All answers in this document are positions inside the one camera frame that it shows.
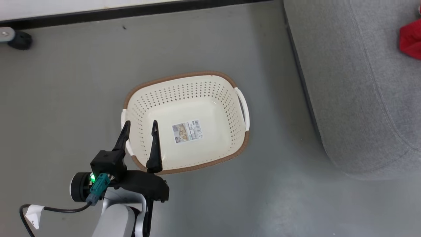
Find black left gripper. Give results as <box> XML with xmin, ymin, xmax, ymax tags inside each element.
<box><xmin>90</xmin><ymin>120</ymin><xmax>170</xmax><ymax>203</ymax></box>

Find red jersey white cuffs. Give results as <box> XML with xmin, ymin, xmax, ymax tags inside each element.
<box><xmin>399</xmin><ymin>19</ymin><xmax>421</xmax><ymax>60</ymax></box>

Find grey fabric sofa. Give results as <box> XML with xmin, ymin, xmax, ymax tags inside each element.
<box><xmin>284</xmin><ymin>0</ymin><xmax>421</xmax><ymax>181</ymax></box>

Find printed basket label sticker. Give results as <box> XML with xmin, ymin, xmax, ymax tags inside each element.
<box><xmin>172</xmin><ymin>120</ymin><xmax>203</xmax><ymax>144</ymax></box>

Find cream laundry basket brown rim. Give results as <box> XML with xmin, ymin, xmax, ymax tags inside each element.
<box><xmin>121</xmin><ymin>71</ymin><xmax>250</xmax><ymax>175</ymax></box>

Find black baseboard strip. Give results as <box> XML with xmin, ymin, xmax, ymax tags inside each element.
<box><xmin>0</xmin><ymin>0</ymin><xmax>273</xmax><ymax>28</ymax></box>

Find teal cable connector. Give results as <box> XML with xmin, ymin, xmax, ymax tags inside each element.
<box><xmin>86</xmin><ymin>173</ymin><xmax>111</xmax><ymax>206</ymax></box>

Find black cable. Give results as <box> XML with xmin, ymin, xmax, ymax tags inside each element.
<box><xmin>19</xmin><ymin>201</ymin><xmax>92</xmax><ymax>237</ymax></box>

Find white cable tag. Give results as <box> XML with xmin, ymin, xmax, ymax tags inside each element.
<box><xmin>25</xmin><ymin>205</ymin><xmax>45</xmax><ymax>230</ymax></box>

